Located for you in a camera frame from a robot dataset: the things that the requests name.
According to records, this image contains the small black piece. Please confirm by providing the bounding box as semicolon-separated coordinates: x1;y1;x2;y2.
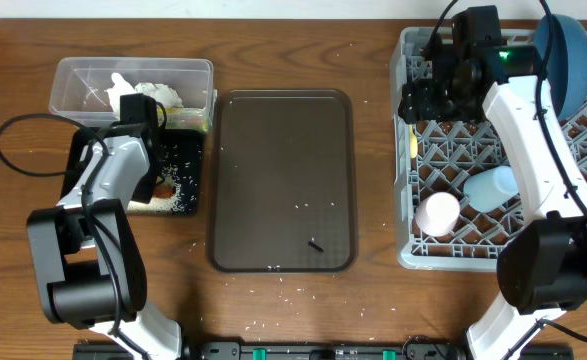
308;241;324;253

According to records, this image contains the light blue cup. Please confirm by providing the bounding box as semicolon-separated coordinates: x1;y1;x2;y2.
463;166;519;213

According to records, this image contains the dark brown tray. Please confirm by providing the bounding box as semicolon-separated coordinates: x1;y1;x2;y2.
207;89;358;274

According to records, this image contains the dark blue plate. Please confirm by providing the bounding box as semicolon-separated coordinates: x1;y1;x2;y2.
546;15;587;120

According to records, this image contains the yellow plastic spoon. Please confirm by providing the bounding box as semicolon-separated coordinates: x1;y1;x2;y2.
408;124;419;159

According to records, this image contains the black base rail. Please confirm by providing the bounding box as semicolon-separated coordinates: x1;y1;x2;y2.
72;337;575;360

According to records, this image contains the orange carrot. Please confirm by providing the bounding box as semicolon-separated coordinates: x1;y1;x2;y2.
153;183;175;199

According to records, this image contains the yellow green snack wrapper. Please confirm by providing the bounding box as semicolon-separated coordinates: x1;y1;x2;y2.
166;108;211;133

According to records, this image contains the pink cup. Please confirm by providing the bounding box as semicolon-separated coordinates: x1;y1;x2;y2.
415;192;460;237

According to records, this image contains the black plastic bin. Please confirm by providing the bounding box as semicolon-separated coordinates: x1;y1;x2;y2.
88;130;203;216

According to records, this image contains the white rice pile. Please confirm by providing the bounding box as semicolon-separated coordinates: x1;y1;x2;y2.
127;148;202;216

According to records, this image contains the clear plastic bin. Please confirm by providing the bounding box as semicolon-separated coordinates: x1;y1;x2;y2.
49;57;217;131

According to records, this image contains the grey dishwasher rack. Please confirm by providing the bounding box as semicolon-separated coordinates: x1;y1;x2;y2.
389;26;587;274

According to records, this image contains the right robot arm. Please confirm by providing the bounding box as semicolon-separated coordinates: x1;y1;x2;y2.
398;5;587;359

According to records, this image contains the white tissue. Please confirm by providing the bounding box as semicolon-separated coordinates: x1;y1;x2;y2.
106;72;136;119
134;82;184;108

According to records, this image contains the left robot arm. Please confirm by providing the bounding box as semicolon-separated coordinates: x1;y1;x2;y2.
26;93;194;359

